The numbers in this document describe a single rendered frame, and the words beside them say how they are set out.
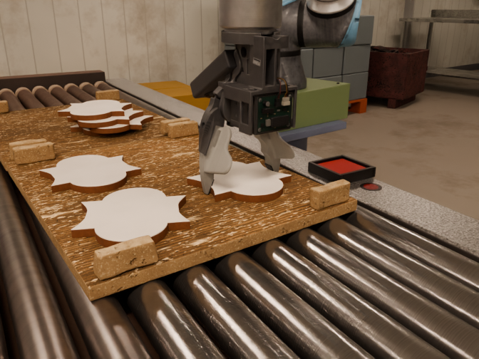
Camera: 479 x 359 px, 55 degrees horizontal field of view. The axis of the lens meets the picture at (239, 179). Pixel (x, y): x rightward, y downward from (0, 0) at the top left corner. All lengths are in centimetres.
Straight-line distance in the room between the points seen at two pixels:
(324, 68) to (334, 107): 366
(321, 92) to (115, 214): 82
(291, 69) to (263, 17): 68
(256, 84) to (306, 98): 67
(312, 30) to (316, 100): 18
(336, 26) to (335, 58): 389
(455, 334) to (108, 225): 35
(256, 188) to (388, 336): 27
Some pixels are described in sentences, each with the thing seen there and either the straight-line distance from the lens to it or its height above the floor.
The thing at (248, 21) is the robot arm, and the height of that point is 115.
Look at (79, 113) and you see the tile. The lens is 92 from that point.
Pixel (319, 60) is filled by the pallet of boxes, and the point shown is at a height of 65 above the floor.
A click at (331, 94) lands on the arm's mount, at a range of 128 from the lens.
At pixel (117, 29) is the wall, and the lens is 479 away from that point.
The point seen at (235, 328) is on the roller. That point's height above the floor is 92.
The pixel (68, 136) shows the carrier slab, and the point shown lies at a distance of 94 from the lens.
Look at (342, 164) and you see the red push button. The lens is 76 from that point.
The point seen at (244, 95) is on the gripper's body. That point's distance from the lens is 54.
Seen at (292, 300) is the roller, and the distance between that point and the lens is 43.
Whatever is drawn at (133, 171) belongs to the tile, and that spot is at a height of 94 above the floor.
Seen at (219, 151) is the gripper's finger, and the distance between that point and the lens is 58.
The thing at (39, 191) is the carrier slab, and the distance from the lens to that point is 67.
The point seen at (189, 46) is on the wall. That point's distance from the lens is 517.
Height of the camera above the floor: 117
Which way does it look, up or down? 21 degrees down
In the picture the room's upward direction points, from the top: straight up
